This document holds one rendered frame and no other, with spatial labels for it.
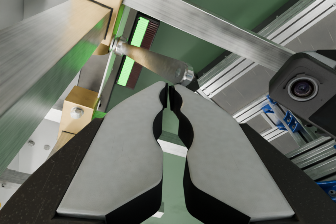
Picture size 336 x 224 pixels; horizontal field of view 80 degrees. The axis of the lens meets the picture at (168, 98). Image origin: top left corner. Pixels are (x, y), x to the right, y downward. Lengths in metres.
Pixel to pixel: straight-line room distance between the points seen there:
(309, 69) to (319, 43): 0.99
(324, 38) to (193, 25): 0.98
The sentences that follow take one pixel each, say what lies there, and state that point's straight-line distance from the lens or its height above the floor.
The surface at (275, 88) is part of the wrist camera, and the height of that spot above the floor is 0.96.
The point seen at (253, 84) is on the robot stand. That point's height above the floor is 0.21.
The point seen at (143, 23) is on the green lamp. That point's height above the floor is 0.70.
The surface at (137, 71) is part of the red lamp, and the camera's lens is 0.46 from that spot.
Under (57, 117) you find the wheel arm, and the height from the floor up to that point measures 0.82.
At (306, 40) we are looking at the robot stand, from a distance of 1.15.
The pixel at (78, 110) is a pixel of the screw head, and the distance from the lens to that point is 0.37.
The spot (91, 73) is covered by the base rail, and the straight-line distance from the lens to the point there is 0.49.
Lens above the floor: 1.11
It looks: 56 degrees down
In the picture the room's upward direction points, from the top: 178 degrees clockwise
